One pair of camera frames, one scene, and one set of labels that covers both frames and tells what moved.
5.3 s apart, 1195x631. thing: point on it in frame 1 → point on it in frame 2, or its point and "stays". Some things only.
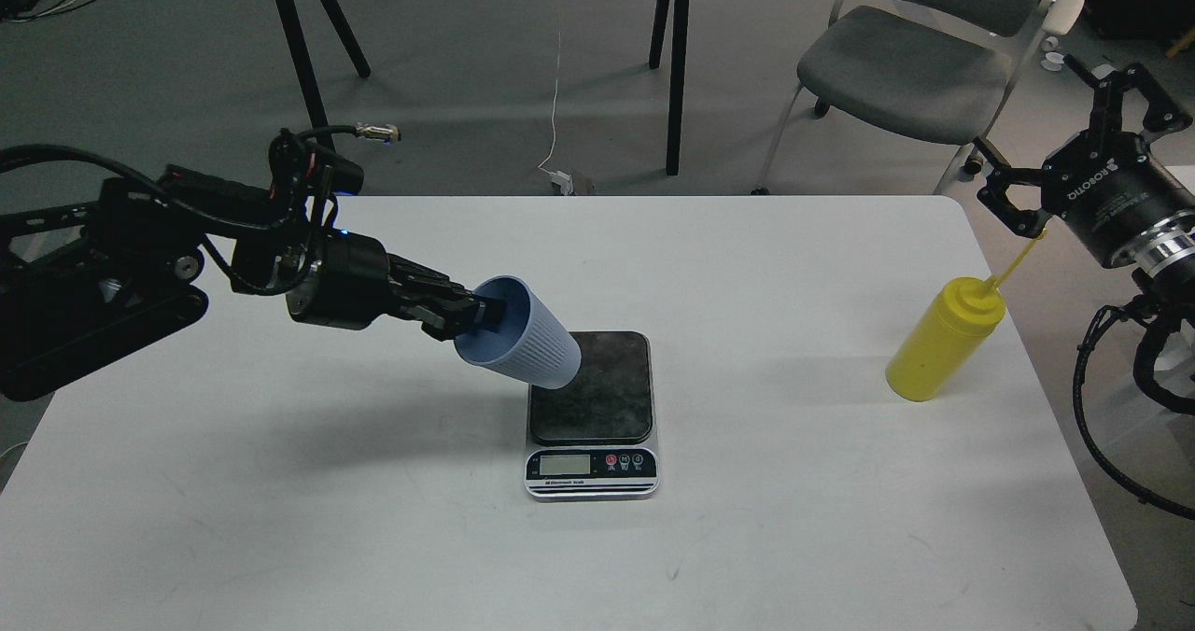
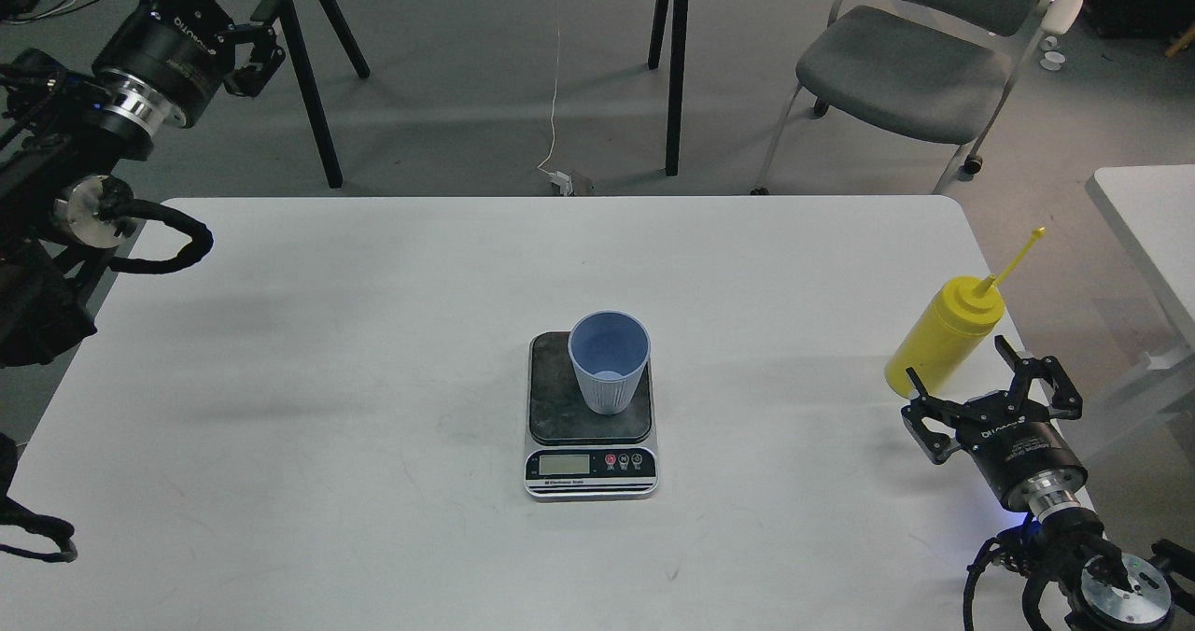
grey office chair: (929, 50) stays
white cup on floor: (1054, 60) stays
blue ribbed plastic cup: (534, 344) → (609, 349)
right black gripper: (1105, 185) → (1016, 446)
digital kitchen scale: (595, 438) stays
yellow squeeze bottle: (954, 326) stays
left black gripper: (353, 280) → (180, 45)
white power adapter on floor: (561, 178) stays
